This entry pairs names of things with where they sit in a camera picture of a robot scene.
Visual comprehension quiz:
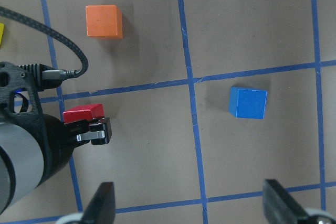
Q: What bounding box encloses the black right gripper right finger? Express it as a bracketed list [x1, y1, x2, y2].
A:
[263, 179, 314, 224]

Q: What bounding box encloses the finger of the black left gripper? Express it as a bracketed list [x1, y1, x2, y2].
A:
[76, 118, 112, 145]
[64, 120, 90, 133]

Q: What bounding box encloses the blue wooden block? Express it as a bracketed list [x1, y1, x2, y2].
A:
[228, 87, 268, 120]

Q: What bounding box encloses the orange wooden block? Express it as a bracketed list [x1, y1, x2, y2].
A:
[85, 5, 123, 40]

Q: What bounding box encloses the yellow wooden block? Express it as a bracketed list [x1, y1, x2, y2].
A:
[0, 23, 5, 45]

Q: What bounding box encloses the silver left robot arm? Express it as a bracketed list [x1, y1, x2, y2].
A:
[1, 114, 112, 212]

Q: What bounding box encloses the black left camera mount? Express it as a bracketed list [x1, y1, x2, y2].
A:
[0, 61, 64, 125]

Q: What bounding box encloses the red wooden block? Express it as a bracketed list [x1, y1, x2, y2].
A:
[63, 103, 104, 123]

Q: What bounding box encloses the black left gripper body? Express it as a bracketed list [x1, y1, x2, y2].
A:
[41, 114, 86, 182]

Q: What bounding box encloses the braided black left cable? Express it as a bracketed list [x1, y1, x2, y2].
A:
[0, 5, 89, 81]

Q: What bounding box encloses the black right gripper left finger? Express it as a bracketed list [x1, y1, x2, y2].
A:
[82, 182, 116, 224]

